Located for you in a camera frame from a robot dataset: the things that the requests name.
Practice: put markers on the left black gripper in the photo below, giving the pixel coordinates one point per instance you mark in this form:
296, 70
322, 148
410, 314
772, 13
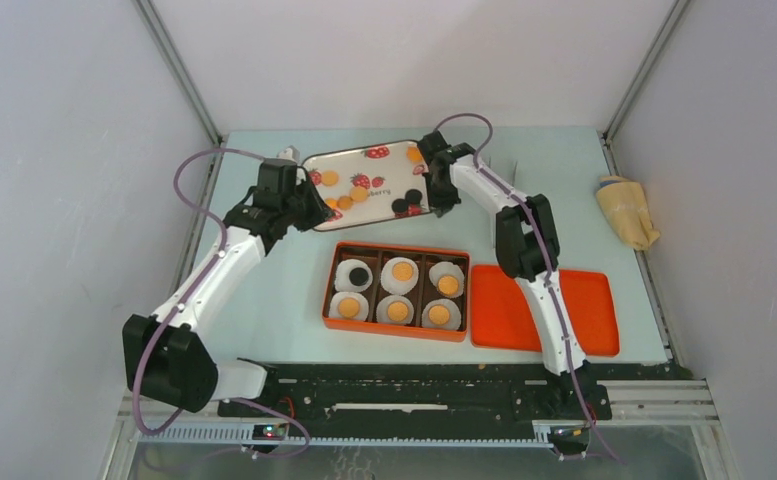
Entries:
320, 211

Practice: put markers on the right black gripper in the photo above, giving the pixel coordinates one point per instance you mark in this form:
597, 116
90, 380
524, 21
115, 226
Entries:
440, 207

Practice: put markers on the strawberry print serving tray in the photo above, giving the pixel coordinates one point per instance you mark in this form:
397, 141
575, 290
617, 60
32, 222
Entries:
383, 169

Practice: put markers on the black sandwich cookie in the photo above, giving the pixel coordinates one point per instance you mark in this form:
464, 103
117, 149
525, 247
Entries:
413, 197
400, 207
360, 277

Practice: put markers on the round tan biscuit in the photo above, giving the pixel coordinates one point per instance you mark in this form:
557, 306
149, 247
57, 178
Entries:
329, 178
449, 286
349, 308
403, 271
359, 194
345, 203
439, 315

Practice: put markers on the orange cookie box with dividers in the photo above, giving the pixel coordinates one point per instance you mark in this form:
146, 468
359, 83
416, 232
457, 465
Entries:
376, 255

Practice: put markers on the swirl tan cookie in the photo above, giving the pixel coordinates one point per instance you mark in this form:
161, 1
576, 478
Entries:
398, 312

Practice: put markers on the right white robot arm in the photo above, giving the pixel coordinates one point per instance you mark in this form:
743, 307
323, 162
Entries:
526, 242

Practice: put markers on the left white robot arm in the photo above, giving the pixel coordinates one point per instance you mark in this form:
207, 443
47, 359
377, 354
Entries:
165, 355

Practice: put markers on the white paper cupcake liner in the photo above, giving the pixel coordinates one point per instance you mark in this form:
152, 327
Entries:
341, 282
446, 268
393, 286
456, 318
381, 316
337, 297

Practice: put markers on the beige cloth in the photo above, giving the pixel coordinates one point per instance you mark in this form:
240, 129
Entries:
624, 205

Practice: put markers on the orange box lid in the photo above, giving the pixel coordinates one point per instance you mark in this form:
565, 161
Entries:
500, 316

